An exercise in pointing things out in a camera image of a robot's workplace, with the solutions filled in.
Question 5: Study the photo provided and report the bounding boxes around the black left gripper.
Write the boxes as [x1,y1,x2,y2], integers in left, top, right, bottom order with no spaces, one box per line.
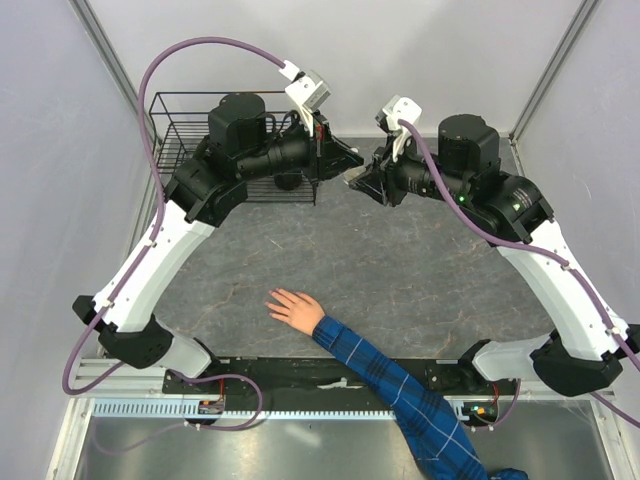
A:
[241,109,365,188]

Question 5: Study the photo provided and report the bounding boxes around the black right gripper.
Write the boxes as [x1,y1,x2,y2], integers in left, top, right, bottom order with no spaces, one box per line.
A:
[350,131,471,207]

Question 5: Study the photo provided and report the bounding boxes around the clear nail polish bottle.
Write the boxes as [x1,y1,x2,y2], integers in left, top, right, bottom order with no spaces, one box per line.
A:
[343,168,364,183]

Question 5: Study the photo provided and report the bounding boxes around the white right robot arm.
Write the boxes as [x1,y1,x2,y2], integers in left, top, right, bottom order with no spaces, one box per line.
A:
[348,113,639,397]

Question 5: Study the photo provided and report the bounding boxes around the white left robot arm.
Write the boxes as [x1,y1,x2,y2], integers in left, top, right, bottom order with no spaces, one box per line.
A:
[73,93,364,393]

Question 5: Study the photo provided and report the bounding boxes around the blue plaid sleeve forearm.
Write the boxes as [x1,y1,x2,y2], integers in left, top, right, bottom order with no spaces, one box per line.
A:
[312,316,528,479]

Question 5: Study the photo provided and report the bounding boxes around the person's hand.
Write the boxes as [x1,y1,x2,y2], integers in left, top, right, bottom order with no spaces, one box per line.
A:
[265,288,325,336]

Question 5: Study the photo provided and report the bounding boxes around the black mug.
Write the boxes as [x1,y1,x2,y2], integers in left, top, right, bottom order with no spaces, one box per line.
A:
[273,172,303,191]

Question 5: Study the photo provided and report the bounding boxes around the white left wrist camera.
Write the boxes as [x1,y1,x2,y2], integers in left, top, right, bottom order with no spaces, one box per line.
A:
[279,60,331,137]

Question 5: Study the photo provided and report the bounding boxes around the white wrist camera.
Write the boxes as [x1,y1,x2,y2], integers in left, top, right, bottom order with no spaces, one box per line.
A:
[279,60,331,137]
[375,95,422,163]

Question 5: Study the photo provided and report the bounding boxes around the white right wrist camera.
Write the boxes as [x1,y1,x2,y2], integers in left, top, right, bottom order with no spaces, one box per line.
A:
[375,95,422,163]

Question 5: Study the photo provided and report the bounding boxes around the black wire rack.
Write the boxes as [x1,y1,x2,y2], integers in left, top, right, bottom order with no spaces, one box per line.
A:
[148,90,317,204]

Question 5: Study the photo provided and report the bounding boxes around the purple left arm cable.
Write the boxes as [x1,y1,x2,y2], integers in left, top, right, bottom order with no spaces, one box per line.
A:
[61,36,265,454]

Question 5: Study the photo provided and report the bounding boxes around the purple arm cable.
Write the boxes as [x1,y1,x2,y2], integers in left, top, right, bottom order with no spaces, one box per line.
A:
[61,36,265,454]
[397,118,640,429]

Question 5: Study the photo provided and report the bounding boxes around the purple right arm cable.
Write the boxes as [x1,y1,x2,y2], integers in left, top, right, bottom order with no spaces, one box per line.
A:
[397,118,640,429]

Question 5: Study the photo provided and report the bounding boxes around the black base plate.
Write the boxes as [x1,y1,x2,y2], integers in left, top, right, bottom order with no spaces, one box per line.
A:
[162,357,516,411]

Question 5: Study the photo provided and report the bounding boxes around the grey cable duct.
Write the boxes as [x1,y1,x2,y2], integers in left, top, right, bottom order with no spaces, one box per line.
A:
[93,398,396,420]

